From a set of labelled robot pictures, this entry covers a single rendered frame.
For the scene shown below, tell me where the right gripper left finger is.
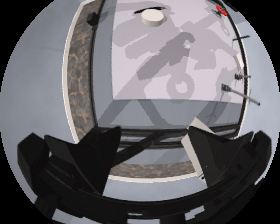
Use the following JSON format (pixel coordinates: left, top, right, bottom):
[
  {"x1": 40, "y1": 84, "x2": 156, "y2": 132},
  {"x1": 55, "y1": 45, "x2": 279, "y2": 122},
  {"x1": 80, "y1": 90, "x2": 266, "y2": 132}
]
[{"x1": 44, "y1": 126, "x2": 122, "y2": 195}]

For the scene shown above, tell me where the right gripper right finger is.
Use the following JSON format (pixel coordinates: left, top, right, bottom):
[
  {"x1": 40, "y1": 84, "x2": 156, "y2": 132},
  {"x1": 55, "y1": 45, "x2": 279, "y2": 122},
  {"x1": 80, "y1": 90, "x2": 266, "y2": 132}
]
[{"x1": 188, "y1": 126, "x2": 254, "y2": 188}]

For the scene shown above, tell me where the grey post with crossbar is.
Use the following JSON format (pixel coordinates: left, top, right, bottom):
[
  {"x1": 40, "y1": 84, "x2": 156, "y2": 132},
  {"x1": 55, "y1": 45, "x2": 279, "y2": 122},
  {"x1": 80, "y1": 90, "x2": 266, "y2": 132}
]
[{"x1": 221, "y1": 84, "x2": 260, "y2": 106}]

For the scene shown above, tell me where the beige cylinder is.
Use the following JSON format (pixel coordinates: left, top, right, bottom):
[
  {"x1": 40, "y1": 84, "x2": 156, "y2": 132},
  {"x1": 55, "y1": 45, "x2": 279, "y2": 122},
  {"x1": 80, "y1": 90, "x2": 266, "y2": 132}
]
[{"x1": 142, "y1": 9, "x2": 164, "y2": 27}]

